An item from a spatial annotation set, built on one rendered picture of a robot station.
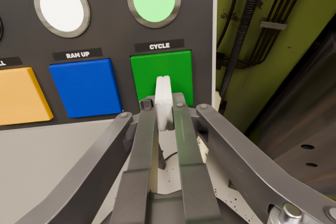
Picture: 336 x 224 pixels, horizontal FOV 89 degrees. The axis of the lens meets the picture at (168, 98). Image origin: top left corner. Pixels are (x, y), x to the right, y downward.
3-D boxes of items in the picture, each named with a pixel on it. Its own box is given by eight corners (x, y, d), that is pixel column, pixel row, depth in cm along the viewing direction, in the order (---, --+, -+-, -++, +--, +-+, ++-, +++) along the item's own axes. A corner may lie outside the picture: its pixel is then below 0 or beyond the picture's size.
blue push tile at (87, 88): (121, 113, 24) (108, 59, 21) (68, 119, 24) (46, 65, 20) (124, 107, 26) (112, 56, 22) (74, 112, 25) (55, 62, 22)
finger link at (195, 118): (174, 119, 13) (213, 115, 13) (170, 92, 17) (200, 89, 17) (175, 135, 13) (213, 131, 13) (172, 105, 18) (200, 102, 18)
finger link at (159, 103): (167, 131, 15) (158, 132, 15) (165, 98, 22) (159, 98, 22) (163, 101, 14) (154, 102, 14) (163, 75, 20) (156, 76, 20)
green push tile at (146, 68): (193, 106, 24) (191, 50, 20) (139, 112, 24) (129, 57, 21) (191, 100, 25) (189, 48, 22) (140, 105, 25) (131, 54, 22)
